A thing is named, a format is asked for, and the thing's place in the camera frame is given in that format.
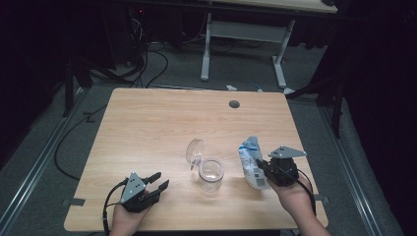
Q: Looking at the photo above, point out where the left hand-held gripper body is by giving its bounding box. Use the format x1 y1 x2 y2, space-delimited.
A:
120 171 159 213

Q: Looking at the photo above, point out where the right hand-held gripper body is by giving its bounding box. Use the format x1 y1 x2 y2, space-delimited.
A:
264 146 308 188

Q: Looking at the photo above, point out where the white and blue pouch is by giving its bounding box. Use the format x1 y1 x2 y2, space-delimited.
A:
238 136 269 191

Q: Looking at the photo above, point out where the clear glass jar with lid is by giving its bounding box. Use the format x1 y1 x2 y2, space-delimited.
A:
185 139 225 193

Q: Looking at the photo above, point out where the person's left hand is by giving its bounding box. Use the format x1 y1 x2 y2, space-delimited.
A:
111 205 149 230

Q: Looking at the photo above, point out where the person's right hand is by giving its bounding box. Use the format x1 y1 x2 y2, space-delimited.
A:
269 178 317 219

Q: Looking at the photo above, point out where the black stand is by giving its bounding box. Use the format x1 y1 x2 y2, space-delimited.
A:
284 75 345 139
62 55 94 118

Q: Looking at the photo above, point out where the dark curtain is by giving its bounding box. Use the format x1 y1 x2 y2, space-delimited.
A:
0 0 109 168
337 0 417 236

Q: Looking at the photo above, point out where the right hand-held gripper black cable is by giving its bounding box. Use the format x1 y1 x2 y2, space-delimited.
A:
271 163 318 217

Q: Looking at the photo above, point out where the hand-held gripper black cable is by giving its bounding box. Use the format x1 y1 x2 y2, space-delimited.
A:
271 163 318 217
101 178 130 236

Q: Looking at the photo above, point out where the left hand-held gripper black cable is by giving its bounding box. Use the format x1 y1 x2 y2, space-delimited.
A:
101 178 130 236

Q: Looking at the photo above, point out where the metal floor rail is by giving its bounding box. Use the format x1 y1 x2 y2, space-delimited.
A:
319 104 383 236
0 88 90 230

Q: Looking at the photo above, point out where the long black floor cable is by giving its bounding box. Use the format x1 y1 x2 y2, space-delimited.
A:
53 104 109 182

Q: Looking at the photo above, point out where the bundle of black cables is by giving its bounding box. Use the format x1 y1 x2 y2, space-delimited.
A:
126 13 170 89

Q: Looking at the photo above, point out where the desk with white metal frame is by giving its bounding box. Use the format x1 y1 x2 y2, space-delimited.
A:
200 0 338 90

